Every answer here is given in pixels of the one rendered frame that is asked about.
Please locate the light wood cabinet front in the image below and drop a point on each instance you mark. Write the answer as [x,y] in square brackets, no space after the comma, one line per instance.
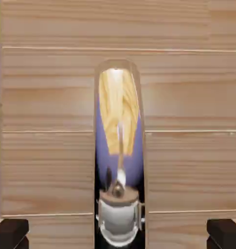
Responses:
[47,91]
[61,233]
[47,173]

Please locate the light wood cabinet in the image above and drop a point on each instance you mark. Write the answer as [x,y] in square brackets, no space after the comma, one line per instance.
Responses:
[61,233]
[47,91]
[110,23]
[47,173]

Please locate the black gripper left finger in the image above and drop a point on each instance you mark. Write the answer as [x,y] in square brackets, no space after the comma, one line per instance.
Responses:
[9,231]

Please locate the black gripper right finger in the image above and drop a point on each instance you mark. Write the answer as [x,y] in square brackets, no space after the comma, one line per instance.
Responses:
[224,231]

